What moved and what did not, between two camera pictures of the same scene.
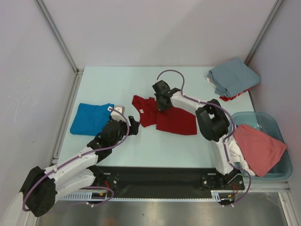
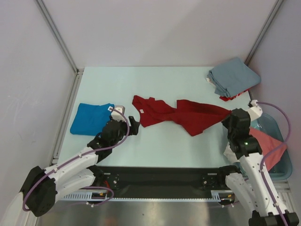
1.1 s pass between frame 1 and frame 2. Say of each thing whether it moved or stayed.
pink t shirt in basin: stayed
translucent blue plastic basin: stayed
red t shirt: moved
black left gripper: stayed
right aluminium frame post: stayed
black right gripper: moved
